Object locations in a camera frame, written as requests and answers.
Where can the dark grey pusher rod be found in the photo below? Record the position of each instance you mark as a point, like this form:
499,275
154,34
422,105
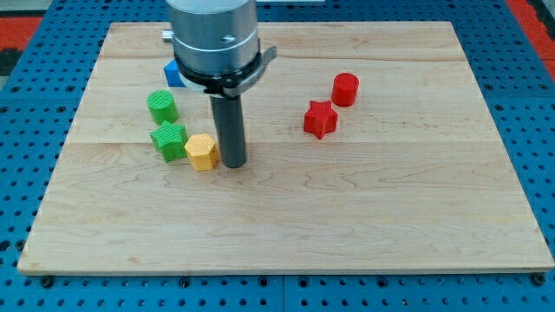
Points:
228,120

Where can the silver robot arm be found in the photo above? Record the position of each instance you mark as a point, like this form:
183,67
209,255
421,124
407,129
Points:
218,52

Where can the wooden board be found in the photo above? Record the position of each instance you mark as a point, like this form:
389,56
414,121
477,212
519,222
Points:
415,179

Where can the yellow hexagon block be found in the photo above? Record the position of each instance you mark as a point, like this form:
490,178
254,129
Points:
202,152

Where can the green star block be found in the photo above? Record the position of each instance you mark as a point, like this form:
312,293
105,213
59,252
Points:
169,140

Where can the blue block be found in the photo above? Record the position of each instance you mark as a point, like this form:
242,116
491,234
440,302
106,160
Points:
172,74

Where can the green cylinder block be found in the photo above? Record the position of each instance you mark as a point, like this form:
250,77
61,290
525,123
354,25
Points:
161,106

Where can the red star block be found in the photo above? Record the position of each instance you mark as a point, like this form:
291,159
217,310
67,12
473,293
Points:
320,118

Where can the red cylinder block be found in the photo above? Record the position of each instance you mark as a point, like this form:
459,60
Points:
344,90

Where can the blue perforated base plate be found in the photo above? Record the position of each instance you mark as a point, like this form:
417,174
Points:
40,98

